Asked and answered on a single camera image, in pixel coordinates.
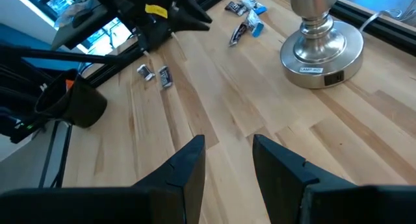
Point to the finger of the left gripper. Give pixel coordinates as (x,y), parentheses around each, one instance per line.
(198,8)
(190,24)

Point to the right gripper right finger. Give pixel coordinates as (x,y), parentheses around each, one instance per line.
(341,204)

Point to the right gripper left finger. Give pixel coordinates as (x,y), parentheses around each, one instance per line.
(97,206)

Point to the orange candy wrapper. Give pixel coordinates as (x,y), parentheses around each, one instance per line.
(70,84)

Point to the yellow tag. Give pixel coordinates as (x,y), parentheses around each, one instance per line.
(156,10)

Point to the black side table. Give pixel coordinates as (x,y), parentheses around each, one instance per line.
(74,32)

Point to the black plastic bucket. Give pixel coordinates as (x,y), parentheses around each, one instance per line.
(81,107)

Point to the black table support beam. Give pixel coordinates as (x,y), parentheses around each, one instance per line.
(65,56)

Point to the black device green light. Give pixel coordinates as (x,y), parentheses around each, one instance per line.
(16,120)

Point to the silver table lamp white shade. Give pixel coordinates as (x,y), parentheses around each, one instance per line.
(321,55)

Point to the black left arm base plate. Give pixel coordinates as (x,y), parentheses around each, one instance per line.
(146,42)

